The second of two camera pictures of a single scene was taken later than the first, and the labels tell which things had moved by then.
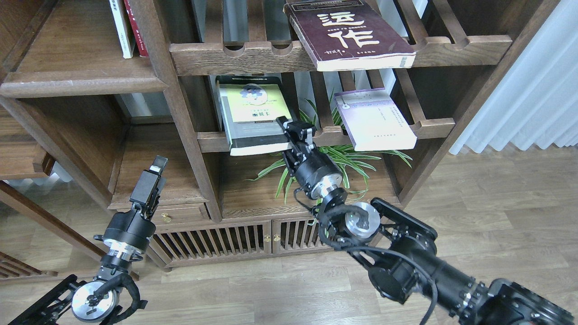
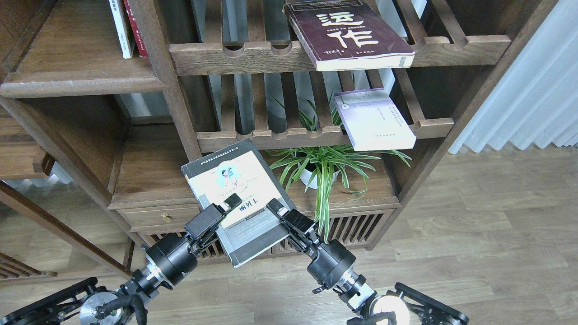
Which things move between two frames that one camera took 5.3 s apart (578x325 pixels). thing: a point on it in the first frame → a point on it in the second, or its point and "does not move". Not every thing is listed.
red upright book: x=142 y=48 does not move
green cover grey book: x=250 y=106 → x=250 y=228
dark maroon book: x=346 y=35 does not move
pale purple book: x=373 y=121 does not move
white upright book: x=123 y=28 does not move
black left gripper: x=128 y=234 → x=175 y=255
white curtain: x=537 y=101 does not move
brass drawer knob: x=166 y=217 does not move
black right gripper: x=316 y=173 → x=333 y=258
